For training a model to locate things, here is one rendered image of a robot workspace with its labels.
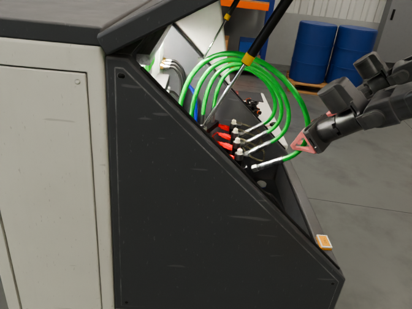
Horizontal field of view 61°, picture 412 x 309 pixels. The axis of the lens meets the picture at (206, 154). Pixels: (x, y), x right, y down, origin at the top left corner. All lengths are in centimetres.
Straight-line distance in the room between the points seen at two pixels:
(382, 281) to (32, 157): 220
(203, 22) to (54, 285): 96
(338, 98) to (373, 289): 178
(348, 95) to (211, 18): 67
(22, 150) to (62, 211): 16
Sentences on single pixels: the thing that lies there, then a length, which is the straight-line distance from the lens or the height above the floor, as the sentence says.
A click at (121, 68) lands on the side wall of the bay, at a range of 66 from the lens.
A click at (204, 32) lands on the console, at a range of 134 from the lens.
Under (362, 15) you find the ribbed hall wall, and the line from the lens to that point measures 782.
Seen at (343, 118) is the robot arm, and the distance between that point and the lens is 85.
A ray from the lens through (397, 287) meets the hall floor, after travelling 257.
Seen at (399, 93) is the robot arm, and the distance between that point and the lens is 79.
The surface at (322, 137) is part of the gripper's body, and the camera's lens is 89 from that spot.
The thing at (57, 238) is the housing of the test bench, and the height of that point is 102.
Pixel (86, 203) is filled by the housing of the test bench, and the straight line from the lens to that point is 81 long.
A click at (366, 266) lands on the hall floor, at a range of 261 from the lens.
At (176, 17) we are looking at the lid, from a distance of 61.
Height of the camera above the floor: 160
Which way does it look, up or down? 28 degrees down
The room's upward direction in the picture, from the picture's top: 6 degrees clockwise
